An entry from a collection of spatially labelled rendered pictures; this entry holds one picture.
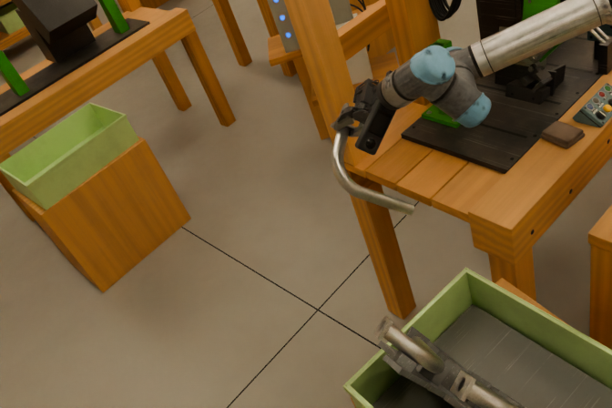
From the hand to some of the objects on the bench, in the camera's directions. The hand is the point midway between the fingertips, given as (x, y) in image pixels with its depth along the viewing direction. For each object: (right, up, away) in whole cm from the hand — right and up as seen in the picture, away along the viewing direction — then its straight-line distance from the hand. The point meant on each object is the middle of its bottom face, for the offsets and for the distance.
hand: (343, 132), depth 137 cm
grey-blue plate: (+93, +30, +60) cm, 115 cm away
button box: (+83, +7, +41) cm, 93 cm away
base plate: (+77, +29, +69) cm, 107 cm away
